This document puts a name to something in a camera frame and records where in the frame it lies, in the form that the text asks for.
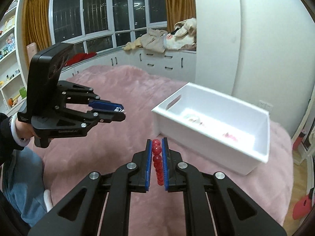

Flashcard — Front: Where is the red bead bracelet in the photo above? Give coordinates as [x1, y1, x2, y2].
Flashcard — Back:
[151, 138, 165, 186]

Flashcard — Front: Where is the silver sparkly flower earring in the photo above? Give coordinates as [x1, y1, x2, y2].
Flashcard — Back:
[114, 107, 125, 112]

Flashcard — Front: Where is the dark sleeve left forearm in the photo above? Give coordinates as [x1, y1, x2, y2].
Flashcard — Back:
[0, 113, 24, 165]

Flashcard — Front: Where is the person's left hand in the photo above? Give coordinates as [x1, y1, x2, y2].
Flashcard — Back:
[16, 119, 37, 139]

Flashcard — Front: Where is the white bookshelf with toys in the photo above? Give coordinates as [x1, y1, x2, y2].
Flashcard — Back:
[1, 0, 28, 116]

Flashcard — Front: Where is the pink chair back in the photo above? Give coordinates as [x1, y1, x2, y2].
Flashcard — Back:
[26, 42, 37, 62]

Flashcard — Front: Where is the red cloth on cabinet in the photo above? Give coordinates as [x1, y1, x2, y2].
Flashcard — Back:
[65, 52, 97, 67]

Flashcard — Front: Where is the mustard curtain left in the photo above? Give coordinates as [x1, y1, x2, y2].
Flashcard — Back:
[22, 0, 52, 69]

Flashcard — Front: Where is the mustard curtain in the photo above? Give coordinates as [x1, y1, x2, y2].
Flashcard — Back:
[165, 0, 196, 32]
[22, 0, 52, 69]

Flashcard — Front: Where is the white plastic storage bin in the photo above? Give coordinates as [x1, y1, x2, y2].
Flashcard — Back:
[152, 83, 270, 175]

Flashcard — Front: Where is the person's blue jeans leg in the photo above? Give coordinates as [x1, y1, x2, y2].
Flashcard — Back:
[2, 147, 53, 227]

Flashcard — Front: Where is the large window with frames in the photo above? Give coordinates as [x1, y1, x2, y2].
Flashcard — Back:
[48, 0, 167, 54]

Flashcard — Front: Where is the white window-seat cabinet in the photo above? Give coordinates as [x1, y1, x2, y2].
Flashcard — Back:
[60, 48, 196, 83]

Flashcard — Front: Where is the pile of beige clothes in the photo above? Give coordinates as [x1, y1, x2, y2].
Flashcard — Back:
[123, 18, 197, 53]

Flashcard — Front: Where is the mustard curtain centre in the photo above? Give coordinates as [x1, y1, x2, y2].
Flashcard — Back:
[165, 0, 196, 32]

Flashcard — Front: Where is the red pink item on floor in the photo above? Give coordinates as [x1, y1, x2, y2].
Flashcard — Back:
[293, 195, 312, 220]

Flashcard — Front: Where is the white-framed standing mirror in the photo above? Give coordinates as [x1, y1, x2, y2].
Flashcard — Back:
[293, 116, 314, 165]

